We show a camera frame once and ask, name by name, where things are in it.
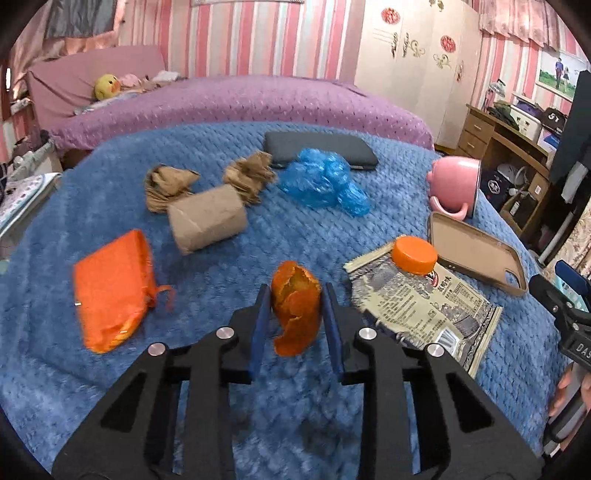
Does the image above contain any printed snack wrapper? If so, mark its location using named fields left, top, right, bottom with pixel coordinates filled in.
left=344, top=244, right=503, bottom=377

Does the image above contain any orange plastic bag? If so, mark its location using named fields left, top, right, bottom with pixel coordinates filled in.
left=73, top=229, right=174, bottom=354

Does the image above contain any brown cardboard roll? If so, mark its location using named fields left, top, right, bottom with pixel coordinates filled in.
left=167, top=184, right=249, bottom=255

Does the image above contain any floral curtain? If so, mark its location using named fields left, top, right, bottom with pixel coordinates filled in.
left=543, top=202, right=591, bottom=283

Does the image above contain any tan phone case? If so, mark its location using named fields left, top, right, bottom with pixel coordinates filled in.
left=429, top=212, right=528, bottom=296

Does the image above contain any dark box under desk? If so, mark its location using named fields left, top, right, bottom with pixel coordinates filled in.
left=480, top=170, right=513, bottom=211

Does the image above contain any wooden desk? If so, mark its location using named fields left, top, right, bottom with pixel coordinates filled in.
left=455, top=105, right=551, bottom=244

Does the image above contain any dark hanging coat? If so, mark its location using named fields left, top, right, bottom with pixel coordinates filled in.
left=550, top=71, right=591, bottom=204

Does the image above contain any orange bottle cap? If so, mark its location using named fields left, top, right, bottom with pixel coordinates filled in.
left=391, top=236, right=438, bottom=276

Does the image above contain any pink metal-lined mug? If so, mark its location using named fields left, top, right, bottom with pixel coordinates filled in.
left=427, top=156, right=481, bottom=221

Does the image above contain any white storage box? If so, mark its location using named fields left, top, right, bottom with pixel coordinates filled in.
left=511, top=105, right=542, bottom=143

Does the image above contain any blue fuzzy blanket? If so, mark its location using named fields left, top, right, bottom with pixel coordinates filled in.
left=0, top=121, right=571, bottom=480

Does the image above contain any framed couple photo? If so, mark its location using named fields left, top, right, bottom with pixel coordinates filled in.
left=536, top=49, right=590, bottom=101

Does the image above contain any crumpled brown paper ball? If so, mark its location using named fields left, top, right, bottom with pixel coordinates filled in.
left=144, top=165, right=200, bottom=213

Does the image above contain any folded patterned bedding pile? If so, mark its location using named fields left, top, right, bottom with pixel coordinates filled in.
left=1, top=172, right=62, bottom=238

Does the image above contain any crumpled blue plastic bag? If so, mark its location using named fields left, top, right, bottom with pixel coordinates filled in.
left=279, top=148, right=370, bottom=217

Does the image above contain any cream wardrobe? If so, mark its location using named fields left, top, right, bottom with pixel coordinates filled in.
left=355, top=0, right=482, bottom=149

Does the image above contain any black glasses case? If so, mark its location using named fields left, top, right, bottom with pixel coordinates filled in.
left=263, top=131, right=379, bottom=171

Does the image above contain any purple dotted bed cover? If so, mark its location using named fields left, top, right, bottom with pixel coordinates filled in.
left=48, top=76, right=434, bottom=151

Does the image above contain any yellow duck plush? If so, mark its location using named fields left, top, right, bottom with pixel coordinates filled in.
left=93, top=74, right=121, bottom=101

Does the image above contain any pink headboard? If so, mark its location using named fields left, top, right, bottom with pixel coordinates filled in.
left=26, top=45, right=166, bottom=130

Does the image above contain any grey hanging cloth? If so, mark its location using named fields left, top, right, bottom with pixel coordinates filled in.
left=45, top=0, right=117, bottom=39

